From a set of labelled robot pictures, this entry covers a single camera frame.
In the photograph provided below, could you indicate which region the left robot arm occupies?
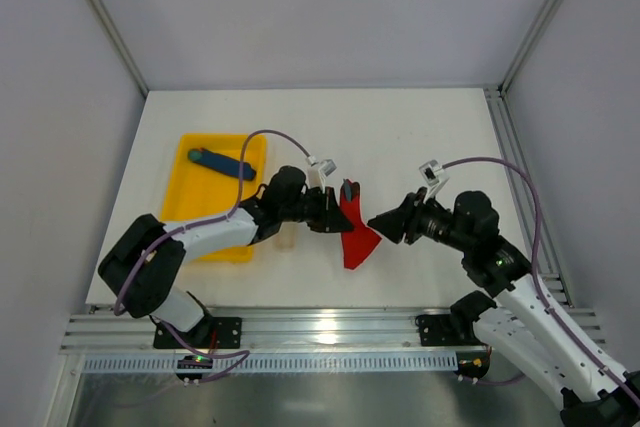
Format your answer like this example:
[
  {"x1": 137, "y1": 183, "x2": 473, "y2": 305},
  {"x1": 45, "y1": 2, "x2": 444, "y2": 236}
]
[{"x1": 98, "y1": 166, "x2": 354, "y2": 347}]

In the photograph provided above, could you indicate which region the aluminium front rail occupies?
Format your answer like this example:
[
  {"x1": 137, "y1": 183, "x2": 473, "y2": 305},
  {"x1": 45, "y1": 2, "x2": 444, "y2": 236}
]
[{"x1": 60, "y1": 308, "x2": 448, "y2": 354}]

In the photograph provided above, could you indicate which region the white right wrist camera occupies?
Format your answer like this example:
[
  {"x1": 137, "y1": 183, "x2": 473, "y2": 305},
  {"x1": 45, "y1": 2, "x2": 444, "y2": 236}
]
[{"x1": 419, "y1": 160, "x2": 449, "y2": 200}]

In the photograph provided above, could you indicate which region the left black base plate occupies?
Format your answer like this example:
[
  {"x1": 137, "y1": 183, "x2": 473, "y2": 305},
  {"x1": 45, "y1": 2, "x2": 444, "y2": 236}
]
[{"x1": 152, "y1": 316, "x2": 243, "y2": 350}]

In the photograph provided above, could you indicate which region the blue pouch in tray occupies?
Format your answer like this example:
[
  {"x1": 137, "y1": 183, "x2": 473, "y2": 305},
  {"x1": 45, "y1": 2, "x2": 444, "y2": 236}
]
[{"x1": 199, "y1": 149, "x2": 257, "y2": 181}]

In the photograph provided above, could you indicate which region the controller board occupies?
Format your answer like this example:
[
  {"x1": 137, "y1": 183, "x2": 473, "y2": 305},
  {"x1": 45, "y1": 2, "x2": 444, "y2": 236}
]
[
  {"x1": 176, "y1": 355, "x2": 213, "y2": 383},
  {"x1": 454, "y1": 352, "x2": 491, "y2": 379}
]

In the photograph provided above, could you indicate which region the red paper napkin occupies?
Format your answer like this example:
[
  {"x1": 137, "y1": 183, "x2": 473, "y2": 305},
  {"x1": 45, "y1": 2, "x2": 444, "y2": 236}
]
[{"x1": 341, "y1": 188, "x2": 381, "y2": 271}]

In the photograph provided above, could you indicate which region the aluminium frame post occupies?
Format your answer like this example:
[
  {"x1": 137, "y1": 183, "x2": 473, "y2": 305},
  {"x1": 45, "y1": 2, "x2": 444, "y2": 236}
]
[
  {"x1": 85, "y1": 0, "x2": 150, "y2": 98},
  {"x1": 499, "y1": 0, "x2": 564, "y2": 96}
]

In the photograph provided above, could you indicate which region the right aluminium side rail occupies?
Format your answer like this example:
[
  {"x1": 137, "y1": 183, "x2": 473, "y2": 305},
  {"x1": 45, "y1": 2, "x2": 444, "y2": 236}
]
[{"x1": 484, "y1": 86, "x2": 573, "y2": 308}]

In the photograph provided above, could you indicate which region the left aluminium frame post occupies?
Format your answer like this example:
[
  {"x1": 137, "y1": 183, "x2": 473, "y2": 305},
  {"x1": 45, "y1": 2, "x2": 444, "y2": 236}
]
[{"x1": 85, "y1": 0, "x2": 150, "y2": 98}]

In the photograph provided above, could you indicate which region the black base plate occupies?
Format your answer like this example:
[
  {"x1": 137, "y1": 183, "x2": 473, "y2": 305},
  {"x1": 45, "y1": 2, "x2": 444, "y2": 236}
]
[
  {"x1": 415, "y1": 314, "x2": 482, "y2": 347},
  {"x1": 152, "y1": 316, "x2": 243, "y2": 350}
]

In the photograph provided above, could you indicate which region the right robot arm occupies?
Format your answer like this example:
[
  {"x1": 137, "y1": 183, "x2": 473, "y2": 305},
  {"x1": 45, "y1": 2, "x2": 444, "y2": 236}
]
[{"x1": 368, "y1": 189, "x2": 639, "y2": 426}]

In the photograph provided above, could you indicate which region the right controller board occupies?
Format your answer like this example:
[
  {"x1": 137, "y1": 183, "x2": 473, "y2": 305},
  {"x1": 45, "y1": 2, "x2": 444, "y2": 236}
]
[{"x1": 454, "y1": 352, "x2": 491, "y2": 379}]

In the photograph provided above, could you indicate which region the slotted cable duct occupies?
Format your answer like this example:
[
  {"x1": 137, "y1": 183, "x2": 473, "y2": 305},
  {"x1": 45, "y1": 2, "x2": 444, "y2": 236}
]
[{"x1": 82, "y1": 350, "x2": 457, "y2": 375}]

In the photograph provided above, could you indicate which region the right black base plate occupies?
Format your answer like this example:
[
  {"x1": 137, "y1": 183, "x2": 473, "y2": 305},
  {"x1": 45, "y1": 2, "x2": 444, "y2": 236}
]
[{"x1": 415, "y1": 314, "x2": 482, "y2": 347}]

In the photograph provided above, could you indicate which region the left controller board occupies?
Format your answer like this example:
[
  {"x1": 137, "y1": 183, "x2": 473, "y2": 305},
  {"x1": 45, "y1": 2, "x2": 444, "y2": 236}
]
[{"x1": 176, "y1": 355, "x2": 213, "y2": 383}]

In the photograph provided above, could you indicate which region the yellow plastic tray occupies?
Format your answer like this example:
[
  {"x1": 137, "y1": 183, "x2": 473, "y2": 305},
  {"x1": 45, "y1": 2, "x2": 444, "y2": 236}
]
[{"x1": 160, "y1": 133, "x2": 267, "y2": 263}]

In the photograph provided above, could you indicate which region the right aluminium frame post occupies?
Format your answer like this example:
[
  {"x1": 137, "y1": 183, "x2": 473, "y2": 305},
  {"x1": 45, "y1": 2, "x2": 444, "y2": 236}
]
[{"x1": 499, "y1": 0, "x2": 564, "y2": 96}]

